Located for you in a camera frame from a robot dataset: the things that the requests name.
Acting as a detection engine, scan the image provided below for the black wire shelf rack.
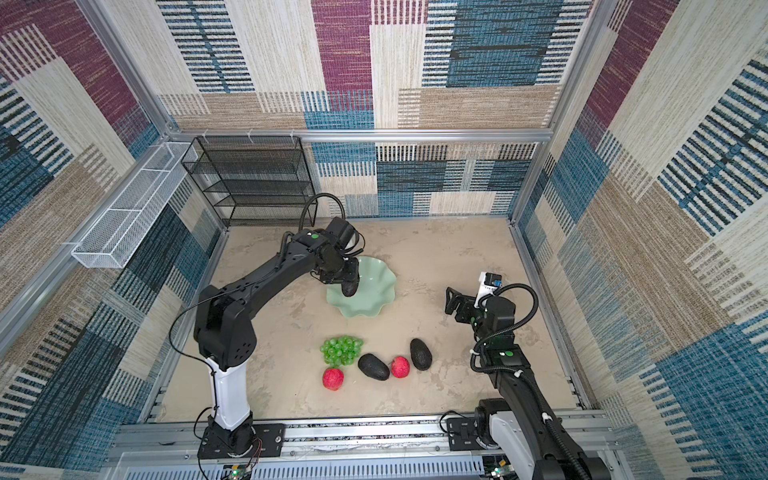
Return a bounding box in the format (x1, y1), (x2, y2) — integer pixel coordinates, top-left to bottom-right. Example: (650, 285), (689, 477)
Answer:
(181, 136), (316, 227)

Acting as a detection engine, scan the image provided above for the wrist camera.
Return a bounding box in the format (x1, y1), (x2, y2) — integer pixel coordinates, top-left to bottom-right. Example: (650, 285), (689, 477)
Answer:
(325, 217), (357, 251)
(476, 272), (502, 300)

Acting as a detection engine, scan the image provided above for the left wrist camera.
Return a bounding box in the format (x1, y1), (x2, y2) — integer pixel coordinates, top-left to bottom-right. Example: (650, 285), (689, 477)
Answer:
(325, 217), (357, 251)

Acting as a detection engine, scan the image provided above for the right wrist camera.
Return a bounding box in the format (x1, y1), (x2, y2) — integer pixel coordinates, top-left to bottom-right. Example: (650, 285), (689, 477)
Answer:
(476, 272), (502, 300)

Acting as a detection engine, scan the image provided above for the red fake fruit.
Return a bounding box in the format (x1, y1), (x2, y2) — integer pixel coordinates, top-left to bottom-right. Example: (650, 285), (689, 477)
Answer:
(390, 356), (411, 378)
(322, 368), (344, 391)

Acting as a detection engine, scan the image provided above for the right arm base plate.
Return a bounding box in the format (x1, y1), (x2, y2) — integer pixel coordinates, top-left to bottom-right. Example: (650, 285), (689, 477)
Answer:
(442, 411), (537, 453)

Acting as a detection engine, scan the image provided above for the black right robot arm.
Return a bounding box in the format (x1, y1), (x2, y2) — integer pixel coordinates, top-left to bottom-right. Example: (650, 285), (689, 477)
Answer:
(445, 278), (611, 479)

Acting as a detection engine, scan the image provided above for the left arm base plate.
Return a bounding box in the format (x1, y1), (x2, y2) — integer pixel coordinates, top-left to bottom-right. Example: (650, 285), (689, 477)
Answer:
(197, 423), (286, 460)

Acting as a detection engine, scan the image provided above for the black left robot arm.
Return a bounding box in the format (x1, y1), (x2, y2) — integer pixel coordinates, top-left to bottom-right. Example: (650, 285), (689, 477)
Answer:
(193, 217), (365, 458)

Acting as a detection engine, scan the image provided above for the white mesh wall basket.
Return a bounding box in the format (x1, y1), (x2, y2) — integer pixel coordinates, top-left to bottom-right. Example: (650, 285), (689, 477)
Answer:
(72, 142), (190, 269)

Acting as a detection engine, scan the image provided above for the dark fake avocado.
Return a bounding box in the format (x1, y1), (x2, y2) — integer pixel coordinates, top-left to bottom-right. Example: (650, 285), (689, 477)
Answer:
(410, 338), (433, 371)
(357, 353), (390, 381)
(341, 274), (359, 297)

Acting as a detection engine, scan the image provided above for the light green scalloped bowl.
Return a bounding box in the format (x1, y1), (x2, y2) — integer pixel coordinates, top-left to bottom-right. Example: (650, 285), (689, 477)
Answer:
(326, 256), (396, 318)

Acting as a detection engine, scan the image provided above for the aluminium mounting rail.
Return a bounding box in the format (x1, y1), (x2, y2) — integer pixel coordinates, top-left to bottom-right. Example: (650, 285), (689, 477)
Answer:
(100, 410), (632, 479)

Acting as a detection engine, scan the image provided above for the green fake grape bunch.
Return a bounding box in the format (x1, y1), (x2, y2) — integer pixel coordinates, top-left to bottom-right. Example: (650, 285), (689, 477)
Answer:
(320, 336), (364, 368)

